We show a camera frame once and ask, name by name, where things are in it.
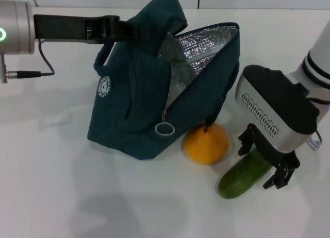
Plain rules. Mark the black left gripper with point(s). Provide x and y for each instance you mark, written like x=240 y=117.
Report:
x=67 y=28

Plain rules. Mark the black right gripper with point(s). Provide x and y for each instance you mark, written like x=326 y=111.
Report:
x=283 y=159

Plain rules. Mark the green cucumber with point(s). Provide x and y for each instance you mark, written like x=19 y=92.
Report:
x=239 y=178

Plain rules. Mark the orange yellow pear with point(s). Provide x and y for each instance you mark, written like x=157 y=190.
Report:
x=206 y=148

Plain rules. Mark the dark teal insulated lunch bag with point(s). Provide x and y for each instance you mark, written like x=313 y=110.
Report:
x=144 y=106

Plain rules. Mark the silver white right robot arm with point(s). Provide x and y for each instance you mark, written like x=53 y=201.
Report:
x=319 y=63

